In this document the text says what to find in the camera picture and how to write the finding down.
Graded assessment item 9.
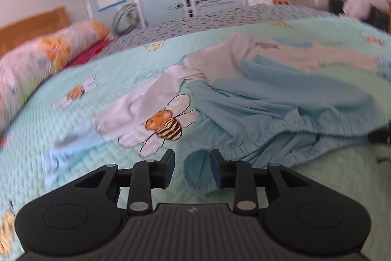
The purple heart-print bedsheet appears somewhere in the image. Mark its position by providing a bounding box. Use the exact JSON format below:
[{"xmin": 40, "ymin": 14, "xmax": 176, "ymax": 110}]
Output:
[{"xmin": 105, "ymin": 4, "xmax": 337, "ymax": 52}]

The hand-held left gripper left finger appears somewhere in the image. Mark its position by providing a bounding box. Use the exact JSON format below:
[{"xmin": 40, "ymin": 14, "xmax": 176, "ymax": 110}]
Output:
[{"xmin": 75, "ymin": 149, "xmax": 175, "ymax": 215}]

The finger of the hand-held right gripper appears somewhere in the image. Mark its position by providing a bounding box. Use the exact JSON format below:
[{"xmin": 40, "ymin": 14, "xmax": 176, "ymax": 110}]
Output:
[{"xmin": 368, "ymin": 122, "xmax": 391, "ymax": 145}]

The white clothes pile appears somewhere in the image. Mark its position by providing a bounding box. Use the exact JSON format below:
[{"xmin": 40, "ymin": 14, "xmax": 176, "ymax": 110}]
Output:
[{"xmin": 342, "ymin": 0, "xmax": 371, "ymax": 20}]

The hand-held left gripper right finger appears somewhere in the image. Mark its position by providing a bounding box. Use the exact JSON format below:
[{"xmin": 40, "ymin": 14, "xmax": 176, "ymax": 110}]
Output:
[{"xmin": 211, "ymin": 148, "xmax": 310, "ymax": 214}]

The green bee-print quilt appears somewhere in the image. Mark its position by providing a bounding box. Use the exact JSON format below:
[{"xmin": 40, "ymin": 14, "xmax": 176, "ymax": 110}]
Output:
[{"xmin": 0, "ymin": 4, "xmax": 391, "ymax": 261}]

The black armchair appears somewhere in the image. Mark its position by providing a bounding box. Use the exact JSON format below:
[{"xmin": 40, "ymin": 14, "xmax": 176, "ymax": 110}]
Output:
[{"xmin": 328, "ymin": 0, "xmax": 391, "ymax": 34}]

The wooden headboard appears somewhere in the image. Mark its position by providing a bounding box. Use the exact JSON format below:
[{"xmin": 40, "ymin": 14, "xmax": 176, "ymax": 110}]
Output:
[{"xmin": 0, "ymin": 7, "xmax": 71, "ymax": 49}]

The white and blue mesh shirt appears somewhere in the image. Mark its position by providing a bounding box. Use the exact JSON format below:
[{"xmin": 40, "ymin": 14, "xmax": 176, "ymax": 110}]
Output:
[{"xmin": 44, "ymin": 33, "xmax": 391, "ymax": 185}]

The red pillow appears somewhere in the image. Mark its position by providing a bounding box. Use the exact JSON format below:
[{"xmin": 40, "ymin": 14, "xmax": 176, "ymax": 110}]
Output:
[{"xmin": 65, "ymin": 39, "xmax": 115, "ymax": 67}]

